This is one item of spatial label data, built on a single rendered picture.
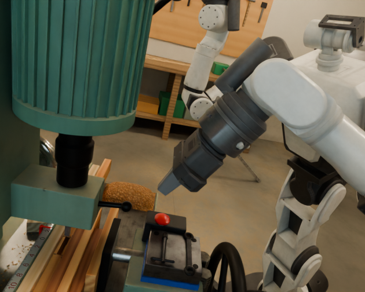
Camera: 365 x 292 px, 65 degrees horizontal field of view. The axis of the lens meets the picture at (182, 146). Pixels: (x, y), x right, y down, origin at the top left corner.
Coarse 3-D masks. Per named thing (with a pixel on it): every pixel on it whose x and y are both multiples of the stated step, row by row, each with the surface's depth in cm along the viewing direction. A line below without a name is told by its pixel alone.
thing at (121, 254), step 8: (112, 224) 54; (120, 224) 55; (112, 232) 52; (112, 240) 50; (104, 248) 48; (112, 248) 49; (120, 248) 53; (104, 256) 48; (112, 256) 52; (120, 256) 52; (128, 256) 52; (104, 264) 48; (104, 272) 49; (104, 280) 50; (104, 288) 51
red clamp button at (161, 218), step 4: (156, 216) 54; (160, 216) 54; (164, 216) 54; (168, 216) 55; (156, 220) 53; (160, 220) 53; (164, 220) 53; (168, 220) 54; (160, 224) 53; (164, 224) 53
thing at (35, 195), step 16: (32, 176) 49; (48, 176) 50; (96, 176) 53; (16, 192) 47; (32, 192) 47; (48, 192) 47; (64, 192) 47; (80, 192) 48; (96, 192) 49; (16, 208) 48; (32, 208) 48; (48, 208) 48; (64, 208) 48; (80, 208) 48; (96, 208) 51; (64, 224) 49; (80, 224) 49
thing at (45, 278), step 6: (108, 162) 84; (102, 168) 80; (108, 168) 83; (96, 174) 77; (102, 174) 78; (72, 234) 56; (60, 240) 54; (66, 246) 53; (54, 252) 52; (60, 258) 51; (48, 264) 49; (48, 270) 48; (54, 270) 48; (42, 276) 47; (48, 276) 47; (42, 282) 46; (48, 282) 46; (36, 288) 45; (42, 288) 45
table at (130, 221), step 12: (156, 192) 83; (120, 216) 70; (132, 216) 71; (144, 216) 72; (120, 228) 66; (132, 228) 67; (120, 240) 63; (132, 240) 64; (120, 264) 57; (120, 276) 55; (108, 288) 52; (120, 288) 53
